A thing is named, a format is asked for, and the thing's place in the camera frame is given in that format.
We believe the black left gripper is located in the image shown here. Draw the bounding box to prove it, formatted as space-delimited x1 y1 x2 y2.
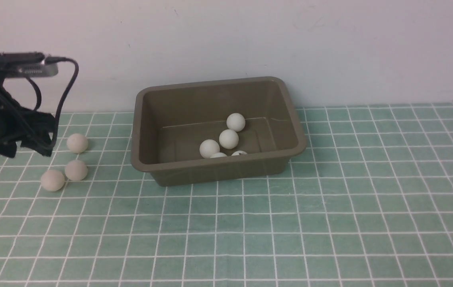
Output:
0 73 57 158

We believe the white logo ping-pong ball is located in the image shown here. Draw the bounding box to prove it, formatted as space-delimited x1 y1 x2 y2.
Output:
231 150 248 156
210 152 227 158

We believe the olive green plastic bin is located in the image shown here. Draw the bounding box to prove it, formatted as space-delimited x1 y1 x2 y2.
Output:
130 77 308 187

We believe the green checkered tablecloth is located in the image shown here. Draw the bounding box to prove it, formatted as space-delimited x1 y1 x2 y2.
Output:
0 103 453 287

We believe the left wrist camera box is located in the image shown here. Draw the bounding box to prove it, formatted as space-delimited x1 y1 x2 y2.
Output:
0 51 59 78

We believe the black left camera cable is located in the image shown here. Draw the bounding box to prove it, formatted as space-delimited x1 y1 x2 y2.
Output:
25 57 80 149

